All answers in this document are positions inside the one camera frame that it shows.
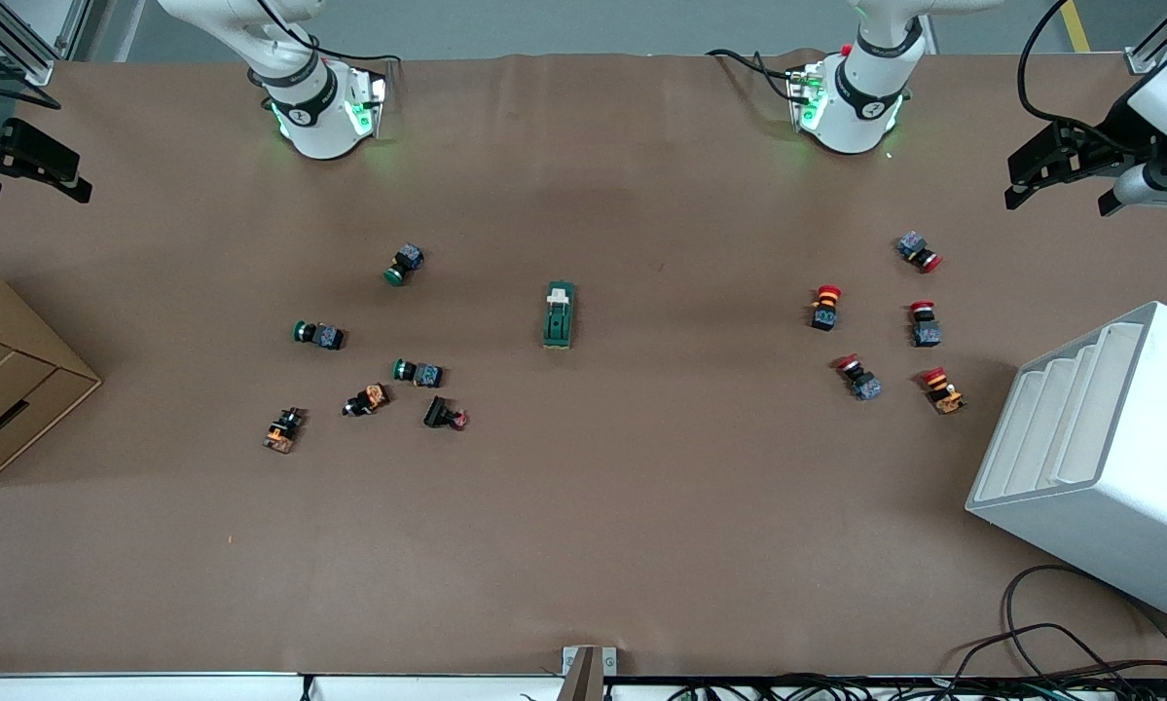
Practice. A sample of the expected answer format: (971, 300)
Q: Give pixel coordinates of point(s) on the metal mounting bracket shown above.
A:
(588, 672)

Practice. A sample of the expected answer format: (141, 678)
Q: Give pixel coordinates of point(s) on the green push button switch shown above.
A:
(419, 373)
(403, 265)
(320, 336)

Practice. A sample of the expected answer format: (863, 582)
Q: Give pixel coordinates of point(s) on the black orange selector switch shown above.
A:
(283, 430)
(367, 400)

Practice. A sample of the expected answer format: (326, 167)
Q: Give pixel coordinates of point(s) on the black switch red contact block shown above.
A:
(442, 414)

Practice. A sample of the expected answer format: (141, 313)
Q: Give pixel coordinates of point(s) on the brown cardboard drawer box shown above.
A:
(9, 380)

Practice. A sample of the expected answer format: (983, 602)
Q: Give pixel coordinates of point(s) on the white stepped plastic rack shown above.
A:
(1118, 487)

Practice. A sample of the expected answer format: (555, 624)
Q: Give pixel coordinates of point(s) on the green rectangular connector block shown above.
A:
(559, 321)

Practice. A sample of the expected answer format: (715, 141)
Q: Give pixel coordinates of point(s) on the red emergency button orange block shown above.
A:
(825, 310)
(943, 391)

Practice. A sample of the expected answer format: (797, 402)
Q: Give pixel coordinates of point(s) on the red push button grey block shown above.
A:
(917, 250)
(859, 379)
(925, 326)

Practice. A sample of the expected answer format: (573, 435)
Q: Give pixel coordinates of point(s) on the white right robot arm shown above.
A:
(315, 117)

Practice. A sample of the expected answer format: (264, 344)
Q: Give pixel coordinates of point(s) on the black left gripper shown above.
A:
(1114, 129)

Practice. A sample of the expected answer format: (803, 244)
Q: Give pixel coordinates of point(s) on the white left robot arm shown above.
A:
(856, 97)

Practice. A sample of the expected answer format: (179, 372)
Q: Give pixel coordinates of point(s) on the aluminium frame profile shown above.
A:
(1157, 44)
(18, 44)

